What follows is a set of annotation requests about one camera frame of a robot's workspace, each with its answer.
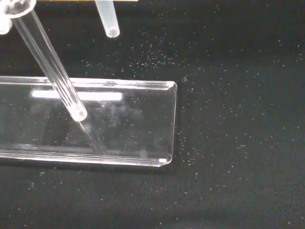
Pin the black cloth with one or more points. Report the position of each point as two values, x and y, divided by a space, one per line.
238 119

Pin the clear acrylic funnel stand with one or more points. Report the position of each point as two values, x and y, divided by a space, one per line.
133 119

